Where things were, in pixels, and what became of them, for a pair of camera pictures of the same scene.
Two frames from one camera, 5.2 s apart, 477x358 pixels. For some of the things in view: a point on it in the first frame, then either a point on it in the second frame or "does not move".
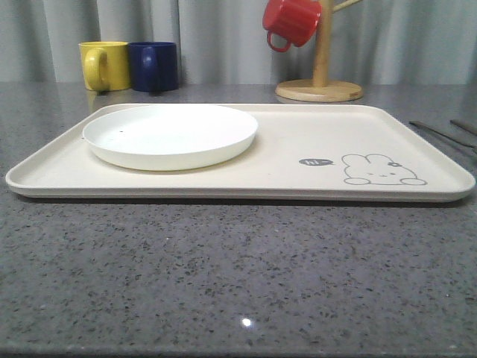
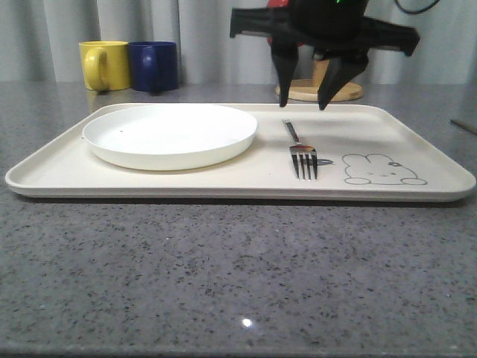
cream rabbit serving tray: [355, 152] does not move
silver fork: [446, 134] -> [299, 151]
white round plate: [172, 137] does not move
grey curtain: [226, 42] does not move
